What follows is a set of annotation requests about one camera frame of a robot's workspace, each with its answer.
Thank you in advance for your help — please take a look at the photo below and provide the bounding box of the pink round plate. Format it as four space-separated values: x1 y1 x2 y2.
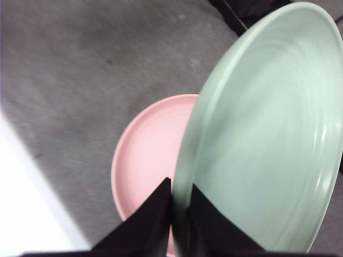
110 93 200 257

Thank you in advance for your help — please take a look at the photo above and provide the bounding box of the pale green round plate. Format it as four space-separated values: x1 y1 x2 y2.
171 1 343 257

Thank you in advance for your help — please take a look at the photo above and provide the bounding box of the black plate rack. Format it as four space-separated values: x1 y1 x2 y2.
207 0 270 37

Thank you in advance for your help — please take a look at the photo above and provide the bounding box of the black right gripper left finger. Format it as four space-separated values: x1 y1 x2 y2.
92 177 172 257

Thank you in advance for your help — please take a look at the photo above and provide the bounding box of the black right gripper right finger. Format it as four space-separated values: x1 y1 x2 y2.
187 183 267 257

